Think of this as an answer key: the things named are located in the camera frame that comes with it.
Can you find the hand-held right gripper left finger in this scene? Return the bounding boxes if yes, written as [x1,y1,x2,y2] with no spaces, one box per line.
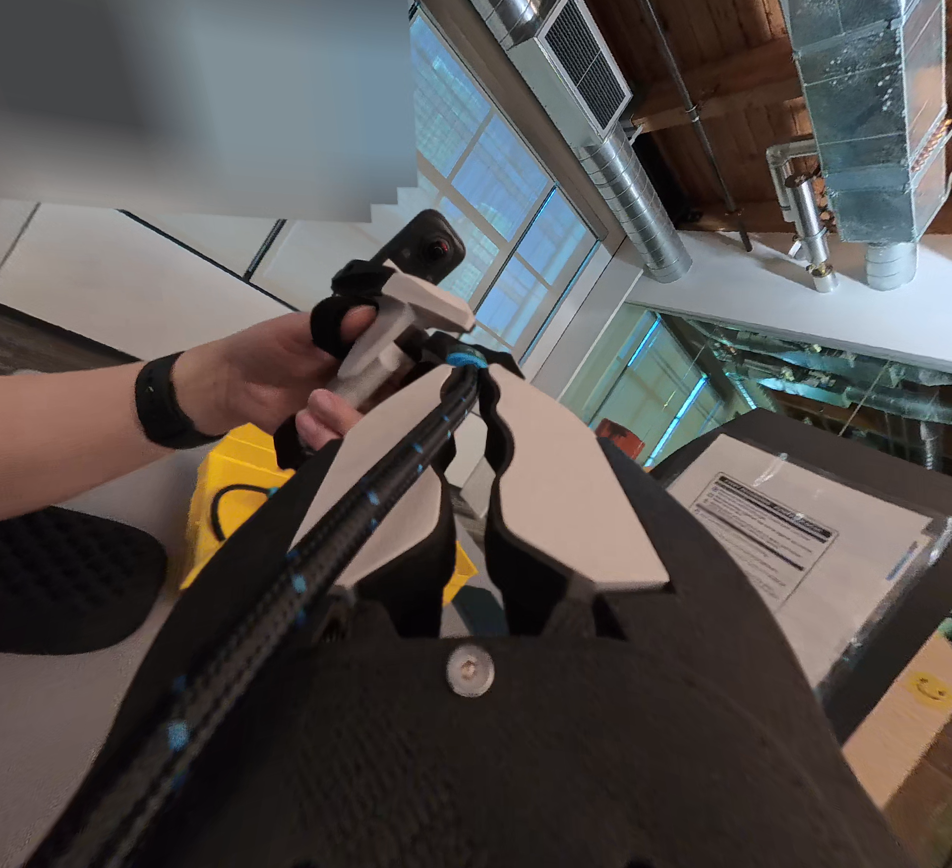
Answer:
[286,366,458,597]

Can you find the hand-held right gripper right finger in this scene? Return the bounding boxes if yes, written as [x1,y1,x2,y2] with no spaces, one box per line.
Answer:
[478,366,670,595]

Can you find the black hdmi cable green plugs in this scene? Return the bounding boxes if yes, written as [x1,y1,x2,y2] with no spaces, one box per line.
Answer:
[210,483,278,543]
[26,343,493,868]

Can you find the yellow plastic bin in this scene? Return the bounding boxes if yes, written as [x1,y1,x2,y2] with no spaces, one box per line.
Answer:
[178,422,478,607]

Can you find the person's left hand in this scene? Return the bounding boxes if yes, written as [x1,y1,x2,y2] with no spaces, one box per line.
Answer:
[175,304,380,452]

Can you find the instruction sign on stand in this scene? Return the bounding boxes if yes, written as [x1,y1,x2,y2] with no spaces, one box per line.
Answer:
[646,407,952,809]

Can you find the white air vent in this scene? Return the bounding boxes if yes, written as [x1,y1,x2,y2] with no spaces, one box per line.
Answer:
[509,0,635,140]

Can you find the black wristband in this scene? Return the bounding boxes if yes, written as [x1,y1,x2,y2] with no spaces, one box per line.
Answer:
[134,351,221,451]

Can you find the black mesh cushion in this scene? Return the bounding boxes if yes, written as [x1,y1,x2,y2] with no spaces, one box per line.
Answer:
[0,505,169,655]

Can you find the silver ventilation ducts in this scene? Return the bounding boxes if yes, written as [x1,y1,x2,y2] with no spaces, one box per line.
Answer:
[766,139,919,295]

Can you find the metal duct box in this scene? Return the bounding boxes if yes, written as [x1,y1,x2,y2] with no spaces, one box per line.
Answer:
[757,0,952,248]

